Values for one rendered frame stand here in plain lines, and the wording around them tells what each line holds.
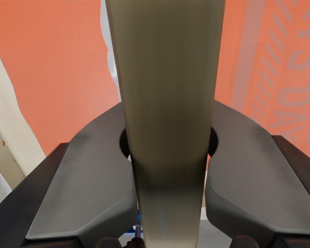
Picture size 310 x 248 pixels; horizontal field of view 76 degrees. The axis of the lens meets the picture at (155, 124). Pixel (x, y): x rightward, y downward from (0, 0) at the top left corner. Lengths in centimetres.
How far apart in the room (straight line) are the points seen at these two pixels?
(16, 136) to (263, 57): 36
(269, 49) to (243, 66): 3
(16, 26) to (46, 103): 9
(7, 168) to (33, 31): 22
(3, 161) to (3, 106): 9
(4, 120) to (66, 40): 16
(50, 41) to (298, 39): 28
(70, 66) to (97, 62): 3
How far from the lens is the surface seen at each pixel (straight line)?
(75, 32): 26
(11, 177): 40
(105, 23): 25
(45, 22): 27
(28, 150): 38
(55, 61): 28
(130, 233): 40
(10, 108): 34
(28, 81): 31
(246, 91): 29
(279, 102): 31
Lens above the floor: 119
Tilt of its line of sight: 57 degrees down
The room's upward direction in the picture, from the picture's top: 179 degrees counter-clockwise
